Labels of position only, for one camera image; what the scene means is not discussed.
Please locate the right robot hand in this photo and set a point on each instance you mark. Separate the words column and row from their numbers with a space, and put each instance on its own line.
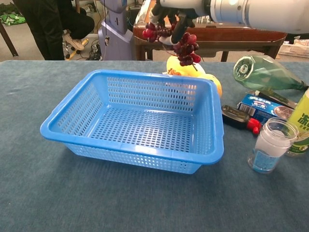
column 179, row 9

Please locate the bunch of purple grapes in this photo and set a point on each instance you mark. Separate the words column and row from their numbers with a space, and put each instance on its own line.
column 186, row 48

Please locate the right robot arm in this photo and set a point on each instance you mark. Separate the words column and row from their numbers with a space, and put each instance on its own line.
column 253, row 12

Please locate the purple robot base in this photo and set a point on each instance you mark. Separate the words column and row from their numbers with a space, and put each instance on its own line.
column 113, row 41

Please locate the brown mahjong table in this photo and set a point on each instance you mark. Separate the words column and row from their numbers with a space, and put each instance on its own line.
column 229, row 36

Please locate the blue plastic perforated basket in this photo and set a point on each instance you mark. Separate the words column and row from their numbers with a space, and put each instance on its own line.
column 135, row 96

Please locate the green glass bottle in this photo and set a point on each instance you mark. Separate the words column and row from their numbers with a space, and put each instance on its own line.
column 265, row 75

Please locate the office chair base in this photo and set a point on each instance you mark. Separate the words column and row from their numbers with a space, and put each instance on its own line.
column 72, row 48

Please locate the black bottle with red cap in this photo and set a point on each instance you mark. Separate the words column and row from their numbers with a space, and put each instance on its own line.
column 234, row 117

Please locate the white plastic crate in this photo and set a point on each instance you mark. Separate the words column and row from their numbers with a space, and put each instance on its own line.
column 294, row 50

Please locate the black bag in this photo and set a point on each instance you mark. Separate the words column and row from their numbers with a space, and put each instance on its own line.
column 299, row 38

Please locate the blue cardboard box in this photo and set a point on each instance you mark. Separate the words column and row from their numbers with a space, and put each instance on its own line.
column 260, row 106

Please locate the dark flat packet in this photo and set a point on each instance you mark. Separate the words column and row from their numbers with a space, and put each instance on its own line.
column 275, row 96

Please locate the person in black clothes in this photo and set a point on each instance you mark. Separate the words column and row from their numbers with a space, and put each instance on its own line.
column 48, row 24

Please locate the clear glass jar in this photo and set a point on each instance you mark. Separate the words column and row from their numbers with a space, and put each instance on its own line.
column 270, row 145

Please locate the yellow-green plastic bottle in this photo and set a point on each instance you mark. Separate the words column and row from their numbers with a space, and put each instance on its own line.
column 301, row 120

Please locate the green patterned bag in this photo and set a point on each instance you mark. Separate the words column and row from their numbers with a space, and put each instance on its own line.
column 10, row 19

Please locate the dark table leg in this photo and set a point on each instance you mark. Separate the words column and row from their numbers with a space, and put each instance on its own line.
column 8, row 39

